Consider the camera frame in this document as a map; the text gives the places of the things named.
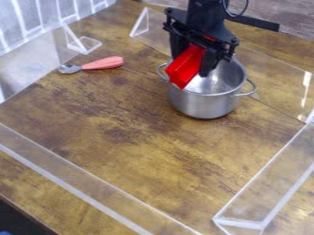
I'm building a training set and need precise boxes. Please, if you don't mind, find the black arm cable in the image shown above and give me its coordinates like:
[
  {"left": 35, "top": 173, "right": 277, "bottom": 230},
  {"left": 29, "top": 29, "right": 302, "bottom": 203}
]
[{"left": 222, "top": 0, "right": 250, "bottom": 18}]

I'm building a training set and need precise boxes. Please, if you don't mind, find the black strip on table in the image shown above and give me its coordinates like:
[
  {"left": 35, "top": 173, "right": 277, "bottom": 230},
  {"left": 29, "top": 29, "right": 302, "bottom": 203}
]
[{"left": 226, "top": 16, "right": 280, "bottom": 32}]

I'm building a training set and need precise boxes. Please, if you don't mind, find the left clear acrylic barrier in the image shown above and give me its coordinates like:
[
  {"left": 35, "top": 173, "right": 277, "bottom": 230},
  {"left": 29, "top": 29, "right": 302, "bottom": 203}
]
[{"left": 0, "top": 25, "right": 103, "bottom": 104}]

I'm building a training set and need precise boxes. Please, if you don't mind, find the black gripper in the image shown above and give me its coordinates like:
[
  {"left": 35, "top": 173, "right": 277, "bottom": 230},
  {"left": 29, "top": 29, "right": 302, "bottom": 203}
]
[{"left": 164, "top": 0, "right": 240, "bottom": 77}]

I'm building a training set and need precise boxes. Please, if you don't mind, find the clear acrylic barrier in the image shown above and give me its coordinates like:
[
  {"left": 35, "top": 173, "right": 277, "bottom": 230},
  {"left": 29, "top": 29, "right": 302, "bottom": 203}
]
[
  {"left": 0, "top": 123, "right": 202, "bottom": 235},
  {"left": 0, "top": 25, "right": 103, "bottom": 104},
  {"left": 130, "top": 6, "right": 314, "bottom": 123},
  {"left": 213, "top": 118, "right": 314, "bottom": 235}
]

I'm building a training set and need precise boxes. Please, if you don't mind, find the back clear acrylic barrier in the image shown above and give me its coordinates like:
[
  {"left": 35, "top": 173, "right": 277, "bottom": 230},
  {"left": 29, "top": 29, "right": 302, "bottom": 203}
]
[{"left": 130, "top": 6, "right": 314, "bottom": 123}]

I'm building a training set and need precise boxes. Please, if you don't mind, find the right clear acrylic barrier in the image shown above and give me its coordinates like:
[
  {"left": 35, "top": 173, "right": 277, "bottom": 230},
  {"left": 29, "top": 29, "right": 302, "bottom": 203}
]
[{"left": 213, "top": 118, "right": 314, "bottom": 235}]

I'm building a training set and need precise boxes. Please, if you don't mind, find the red plastic block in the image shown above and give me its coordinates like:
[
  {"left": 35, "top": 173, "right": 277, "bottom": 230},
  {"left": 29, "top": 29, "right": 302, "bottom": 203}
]
[{"left": 166, "top": 36, "right": 217, "bottom": 89}]

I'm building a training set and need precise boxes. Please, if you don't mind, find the spoon with pink handle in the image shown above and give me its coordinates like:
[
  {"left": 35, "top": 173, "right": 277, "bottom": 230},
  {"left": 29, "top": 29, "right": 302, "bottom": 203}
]
[{"left": 58, "top": 56, "right": 125, "bottom": 74}]

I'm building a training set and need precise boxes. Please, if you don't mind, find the front clear acrylic barrier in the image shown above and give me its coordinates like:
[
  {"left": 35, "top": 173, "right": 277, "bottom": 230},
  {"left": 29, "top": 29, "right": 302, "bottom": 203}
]
[{"left": 0, "top": 123, "right": 202, "bottom": 235}]

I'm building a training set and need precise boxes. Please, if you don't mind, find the silver steel pot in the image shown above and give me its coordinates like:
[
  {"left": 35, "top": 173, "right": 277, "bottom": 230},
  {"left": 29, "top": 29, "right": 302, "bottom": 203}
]
[{"left": 157, "top": 59, "right": 257, "bottom": 119}]

